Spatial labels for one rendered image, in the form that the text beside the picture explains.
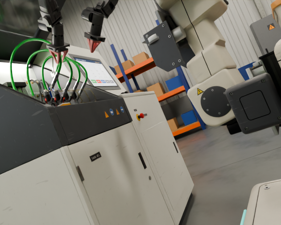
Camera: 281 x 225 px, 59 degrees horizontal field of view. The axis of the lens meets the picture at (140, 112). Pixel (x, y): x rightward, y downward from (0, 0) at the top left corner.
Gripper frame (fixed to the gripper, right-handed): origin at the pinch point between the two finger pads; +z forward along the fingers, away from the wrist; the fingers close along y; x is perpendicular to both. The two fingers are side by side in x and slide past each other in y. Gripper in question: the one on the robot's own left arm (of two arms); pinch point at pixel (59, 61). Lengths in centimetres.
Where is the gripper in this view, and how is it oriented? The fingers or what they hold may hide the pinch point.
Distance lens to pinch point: 141.5
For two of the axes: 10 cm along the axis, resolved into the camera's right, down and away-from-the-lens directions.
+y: -5.0, 4.1, -7.6
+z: -1.2, 8.4, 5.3
